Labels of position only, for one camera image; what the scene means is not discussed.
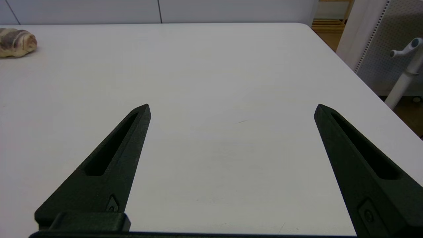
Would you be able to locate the brown striped bread roll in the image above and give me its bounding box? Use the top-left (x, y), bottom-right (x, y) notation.
top-left (0, 28), bottom-right (38, 59)

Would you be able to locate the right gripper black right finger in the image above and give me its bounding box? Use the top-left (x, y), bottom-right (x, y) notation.
top-left (314, 104), bottom-right (423, 238)

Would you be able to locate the wooden slatted shelf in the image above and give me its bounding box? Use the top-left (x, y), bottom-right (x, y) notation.
top-left (311, 0), bottom-right (355, 34)

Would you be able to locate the white pole stand with handle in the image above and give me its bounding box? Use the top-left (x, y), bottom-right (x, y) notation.
top-left (385, 37), bottom-right (423, 110)

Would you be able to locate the white perforated panel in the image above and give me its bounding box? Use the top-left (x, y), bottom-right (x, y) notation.
top-left (336, 0), bottom-right (423, 97)

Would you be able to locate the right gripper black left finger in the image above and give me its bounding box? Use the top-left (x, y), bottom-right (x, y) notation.
top-left (34, 104), bottom-right (152, 232)

